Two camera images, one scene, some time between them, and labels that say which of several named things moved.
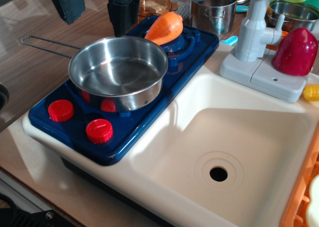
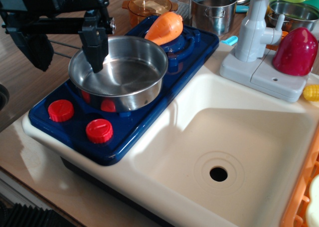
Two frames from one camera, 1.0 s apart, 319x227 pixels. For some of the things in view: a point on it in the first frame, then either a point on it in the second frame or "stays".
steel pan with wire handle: (117, 74) stays
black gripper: (123, 4) → (28, 14)
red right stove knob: (99, 131) stays
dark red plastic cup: (295, 52) stays
